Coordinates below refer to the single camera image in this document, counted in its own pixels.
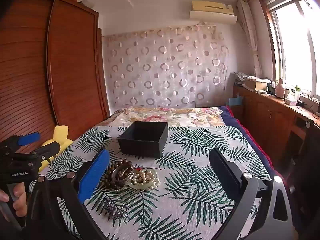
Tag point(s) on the person's left hand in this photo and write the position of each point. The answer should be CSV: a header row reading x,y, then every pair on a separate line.
x,y
20,202

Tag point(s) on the leaf print blanket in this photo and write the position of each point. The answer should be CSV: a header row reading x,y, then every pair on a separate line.
x,y
190,155

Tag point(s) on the circle pattern sheer curtain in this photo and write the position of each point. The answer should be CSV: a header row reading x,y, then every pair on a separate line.
x,y
165,65

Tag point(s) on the teal paper bag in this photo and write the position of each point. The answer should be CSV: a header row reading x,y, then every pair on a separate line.
x,y
235,101

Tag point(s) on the open cardboard box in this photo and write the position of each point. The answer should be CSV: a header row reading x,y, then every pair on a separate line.
x,y
256,85

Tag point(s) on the black square box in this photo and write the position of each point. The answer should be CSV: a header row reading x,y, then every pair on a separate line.
x,y
140,147

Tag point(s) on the pale green jade bangle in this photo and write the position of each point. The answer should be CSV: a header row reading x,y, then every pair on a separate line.
x,y
140,186

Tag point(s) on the white patterned window curtain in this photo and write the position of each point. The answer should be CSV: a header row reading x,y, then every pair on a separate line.
x,y
250,35

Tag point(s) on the yellow plush toy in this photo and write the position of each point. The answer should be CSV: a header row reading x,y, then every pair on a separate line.
x,y
61,135

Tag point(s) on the white tissue box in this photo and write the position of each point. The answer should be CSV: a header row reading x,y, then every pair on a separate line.
x,y
290,101

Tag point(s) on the brown wooden wardrobe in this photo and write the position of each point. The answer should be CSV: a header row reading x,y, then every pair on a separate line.
x,y
70,67

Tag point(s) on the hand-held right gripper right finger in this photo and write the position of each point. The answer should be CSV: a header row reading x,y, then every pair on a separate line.
x,y
225,170

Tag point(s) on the dark blue red-edged blanket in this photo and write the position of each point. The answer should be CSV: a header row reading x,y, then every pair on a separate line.
x,y
246,135

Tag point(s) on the wall air conditioner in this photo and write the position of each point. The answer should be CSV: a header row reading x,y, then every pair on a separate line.
x,y
212,13

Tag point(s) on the pink thermos jug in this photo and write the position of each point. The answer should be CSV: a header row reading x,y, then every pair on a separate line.
x,y
280,90

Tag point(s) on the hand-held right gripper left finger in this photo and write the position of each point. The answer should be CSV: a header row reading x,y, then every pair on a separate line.
x,y
93,175

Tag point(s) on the floral quilt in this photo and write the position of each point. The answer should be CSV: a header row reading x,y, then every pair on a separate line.
x,y
175,116

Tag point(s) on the long wooden cabinet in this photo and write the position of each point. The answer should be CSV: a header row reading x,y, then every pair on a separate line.
x,y
267,120

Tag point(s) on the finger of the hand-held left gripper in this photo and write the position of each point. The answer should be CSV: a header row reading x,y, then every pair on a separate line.
x,y
48,150
28,138

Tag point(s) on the green lid bottle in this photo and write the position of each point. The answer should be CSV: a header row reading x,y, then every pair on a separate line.
x,y
296,92

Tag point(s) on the crumpled patterned cloth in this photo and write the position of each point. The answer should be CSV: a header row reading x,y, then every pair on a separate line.
x,y
241,76

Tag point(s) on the window with wooden frame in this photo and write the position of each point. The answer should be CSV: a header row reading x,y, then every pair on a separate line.
x,y
292,42

